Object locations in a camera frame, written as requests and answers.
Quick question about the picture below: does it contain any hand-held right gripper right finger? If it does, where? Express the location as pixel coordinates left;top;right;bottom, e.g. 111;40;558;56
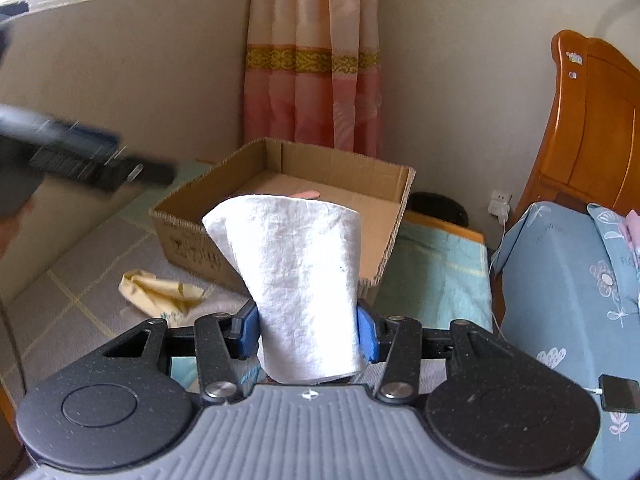
356;300;538;405

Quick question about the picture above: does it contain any white towel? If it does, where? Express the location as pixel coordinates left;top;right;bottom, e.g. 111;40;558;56
202;193;365;385

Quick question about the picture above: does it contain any grey green checked blanket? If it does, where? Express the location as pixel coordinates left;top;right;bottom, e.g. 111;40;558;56
0;160;493;411

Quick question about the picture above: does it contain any wooden headboard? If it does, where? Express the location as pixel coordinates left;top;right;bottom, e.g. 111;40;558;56
510;30;640;226

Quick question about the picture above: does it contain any pink floral curtain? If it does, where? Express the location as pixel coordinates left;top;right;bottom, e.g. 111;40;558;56
243;0;383;157

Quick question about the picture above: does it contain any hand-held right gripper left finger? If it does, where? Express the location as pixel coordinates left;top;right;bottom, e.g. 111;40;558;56
102;300;261;407

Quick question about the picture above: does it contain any blue floral bed sheet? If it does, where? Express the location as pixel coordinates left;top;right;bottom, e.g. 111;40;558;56
492;201;640;478

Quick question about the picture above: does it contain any pale yellow cloth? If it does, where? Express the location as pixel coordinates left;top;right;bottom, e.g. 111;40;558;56
118;269;206;323

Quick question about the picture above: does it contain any purple floral quilt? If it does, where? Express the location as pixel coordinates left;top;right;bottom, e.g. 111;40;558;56
622;210;640;251

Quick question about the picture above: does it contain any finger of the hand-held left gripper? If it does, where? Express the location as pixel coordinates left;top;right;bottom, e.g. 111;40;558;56
0;104;122;153
27;147;177;192

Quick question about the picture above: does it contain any white wall charger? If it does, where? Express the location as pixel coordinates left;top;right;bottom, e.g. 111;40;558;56
487;190;513;223

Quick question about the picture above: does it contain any black phone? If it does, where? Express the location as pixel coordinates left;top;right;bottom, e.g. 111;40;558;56
598;374;640;414

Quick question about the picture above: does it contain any cardboard box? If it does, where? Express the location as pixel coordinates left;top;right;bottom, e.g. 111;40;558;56
149;137;417;293

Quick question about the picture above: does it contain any wooden bed frame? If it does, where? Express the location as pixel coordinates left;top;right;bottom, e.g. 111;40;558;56
402;210;487;246

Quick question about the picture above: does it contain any black trash bin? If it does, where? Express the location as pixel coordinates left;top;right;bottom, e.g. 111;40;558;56
407;191;470;228

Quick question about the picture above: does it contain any blue floral pillow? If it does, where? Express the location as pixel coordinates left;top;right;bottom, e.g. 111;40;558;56
586;202;640;306

